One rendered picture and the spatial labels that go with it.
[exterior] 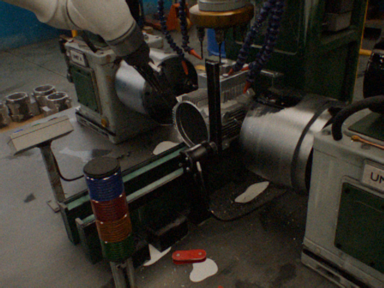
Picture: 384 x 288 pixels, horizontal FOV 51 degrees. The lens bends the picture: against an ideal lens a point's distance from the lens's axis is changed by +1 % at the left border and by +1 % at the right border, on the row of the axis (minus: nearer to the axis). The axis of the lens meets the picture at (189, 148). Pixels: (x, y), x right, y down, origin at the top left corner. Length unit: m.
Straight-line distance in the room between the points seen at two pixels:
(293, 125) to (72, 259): 0.66
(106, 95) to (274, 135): 0.77
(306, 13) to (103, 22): 0.57
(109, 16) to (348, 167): 0.61
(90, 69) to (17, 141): 0.50
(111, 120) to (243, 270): 0.81
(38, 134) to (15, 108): 2.45
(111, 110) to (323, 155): 0.91
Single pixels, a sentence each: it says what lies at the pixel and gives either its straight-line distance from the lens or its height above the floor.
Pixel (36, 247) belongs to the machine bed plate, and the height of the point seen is 0.80.
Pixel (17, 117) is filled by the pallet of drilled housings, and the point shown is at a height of 0.19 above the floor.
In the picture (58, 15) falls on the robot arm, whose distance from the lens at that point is 1.08.
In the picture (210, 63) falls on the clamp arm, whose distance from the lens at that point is 0.99.
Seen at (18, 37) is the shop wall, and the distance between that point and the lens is 6.82.
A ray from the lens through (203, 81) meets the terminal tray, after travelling 1.21.
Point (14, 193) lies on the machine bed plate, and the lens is 1.47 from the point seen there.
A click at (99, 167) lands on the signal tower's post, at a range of 0.66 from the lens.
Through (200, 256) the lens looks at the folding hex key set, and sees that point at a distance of 1.04.
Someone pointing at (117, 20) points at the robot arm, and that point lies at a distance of 0.99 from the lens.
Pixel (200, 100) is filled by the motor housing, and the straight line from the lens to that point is 1.15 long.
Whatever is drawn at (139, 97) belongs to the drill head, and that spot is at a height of 1.05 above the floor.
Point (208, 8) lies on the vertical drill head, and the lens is 1.12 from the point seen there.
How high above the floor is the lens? 1.56
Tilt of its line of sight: 30 degrees down
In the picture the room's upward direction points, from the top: 5 degrees counter-clockwise
